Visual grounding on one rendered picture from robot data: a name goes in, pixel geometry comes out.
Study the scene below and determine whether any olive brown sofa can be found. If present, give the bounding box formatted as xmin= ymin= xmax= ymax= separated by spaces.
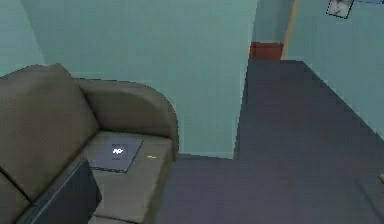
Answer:
xmin=0 ymin=63 xmax=180 ymax=224

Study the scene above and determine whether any black framed wall picture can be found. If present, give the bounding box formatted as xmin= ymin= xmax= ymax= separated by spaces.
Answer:
xmin=325 ymin=0 xmax=355 ymax=20

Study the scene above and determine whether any orange door frame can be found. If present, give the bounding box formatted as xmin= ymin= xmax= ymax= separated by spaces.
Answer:
xmin=280 ymin=0 xmax=301 ymax=61

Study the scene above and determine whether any dark grey closed laptop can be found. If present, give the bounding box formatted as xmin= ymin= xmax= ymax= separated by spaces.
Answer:
xmin=88 ymin=135 xmax=145 ymax=174

